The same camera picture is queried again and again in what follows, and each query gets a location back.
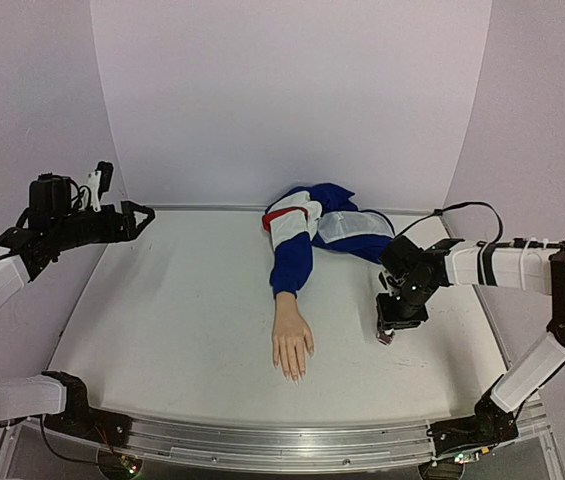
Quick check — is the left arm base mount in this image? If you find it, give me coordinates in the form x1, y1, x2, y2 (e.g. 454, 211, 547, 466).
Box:
42, 371, 132, 447

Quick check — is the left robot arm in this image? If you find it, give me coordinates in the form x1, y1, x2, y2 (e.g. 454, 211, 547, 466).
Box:
0, 161, 156, 437

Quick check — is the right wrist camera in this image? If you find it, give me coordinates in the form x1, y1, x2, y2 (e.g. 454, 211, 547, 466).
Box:
379, 270, 400, 292

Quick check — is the mannequin hand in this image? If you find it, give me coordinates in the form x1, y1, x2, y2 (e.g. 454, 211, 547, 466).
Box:
272, 292, 315, 385

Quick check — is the blue white red jacket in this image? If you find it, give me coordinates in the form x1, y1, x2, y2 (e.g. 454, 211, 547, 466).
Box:
262, 183, 395, 295

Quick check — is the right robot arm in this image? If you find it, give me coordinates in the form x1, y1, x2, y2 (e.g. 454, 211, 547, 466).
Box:
376, 236, 565, 453

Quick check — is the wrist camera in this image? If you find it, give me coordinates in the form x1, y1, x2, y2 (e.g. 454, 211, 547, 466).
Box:
379, 270, 400, 292
86, 161, 114, 212

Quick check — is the aluminium front rail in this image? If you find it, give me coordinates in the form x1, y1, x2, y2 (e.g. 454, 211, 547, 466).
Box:
0, 399, 563, 480

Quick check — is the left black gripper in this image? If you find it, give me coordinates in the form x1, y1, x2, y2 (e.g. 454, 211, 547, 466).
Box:
52, 198, 156, 251

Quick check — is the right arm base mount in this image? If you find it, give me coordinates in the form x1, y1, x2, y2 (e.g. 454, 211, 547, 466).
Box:
427, 393, 521, 458

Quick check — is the red nail polish bottle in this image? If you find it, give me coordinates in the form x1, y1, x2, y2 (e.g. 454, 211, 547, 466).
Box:
376, 329, 395, 346

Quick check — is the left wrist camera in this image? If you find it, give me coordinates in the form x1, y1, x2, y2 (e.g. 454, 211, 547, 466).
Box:
86, 161, 114, 212

